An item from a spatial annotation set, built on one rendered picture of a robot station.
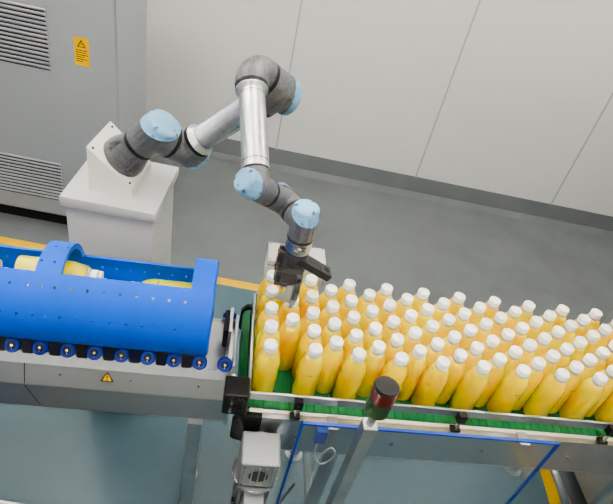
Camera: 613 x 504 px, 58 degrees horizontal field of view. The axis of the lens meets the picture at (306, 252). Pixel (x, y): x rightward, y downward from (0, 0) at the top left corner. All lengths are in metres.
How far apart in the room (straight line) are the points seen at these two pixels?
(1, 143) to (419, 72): 2.74
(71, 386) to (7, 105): 1.97
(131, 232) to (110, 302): 0.50
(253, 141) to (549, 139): 3.41
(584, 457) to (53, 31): 2.89
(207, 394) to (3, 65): 2.16
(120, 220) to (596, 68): 3.51
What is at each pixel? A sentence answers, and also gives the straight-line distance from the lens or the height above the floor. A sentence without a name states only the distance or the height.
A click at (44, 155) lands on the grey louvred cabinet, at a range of 3.49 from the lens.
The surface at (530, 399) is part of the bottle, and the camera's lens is 1.97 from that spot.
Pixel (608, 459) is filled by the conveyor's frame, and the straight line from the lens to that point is 2.19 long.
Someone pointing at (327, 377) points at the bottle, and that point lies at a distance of 1.70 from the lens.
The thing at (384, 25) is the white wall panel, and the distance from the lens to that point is 4.11.
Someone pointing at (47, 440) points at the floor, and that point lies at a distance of 2.73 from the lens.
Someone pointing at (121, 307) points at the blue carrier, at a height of 1.17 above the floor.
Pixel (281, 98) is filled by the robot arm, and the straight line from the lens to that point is 1.74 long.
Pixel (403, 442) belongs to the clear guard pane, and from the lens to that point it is 1.76.
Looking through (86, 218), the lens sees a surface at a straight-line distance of 2.03.
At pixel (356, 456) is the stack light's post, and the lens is 1.59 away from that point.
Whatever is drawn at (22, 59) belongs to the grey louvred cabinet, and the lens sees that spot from 3.26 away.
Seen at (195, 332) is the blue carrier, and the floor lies 1.13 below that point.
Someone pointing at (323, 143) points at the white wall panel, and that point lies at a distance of 4.43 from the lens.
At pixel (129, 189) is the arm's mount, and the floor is 1.18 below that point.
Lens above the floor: 2.29
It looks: 38 degrees down
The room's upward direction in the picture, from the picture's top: 14 degrees clockwise
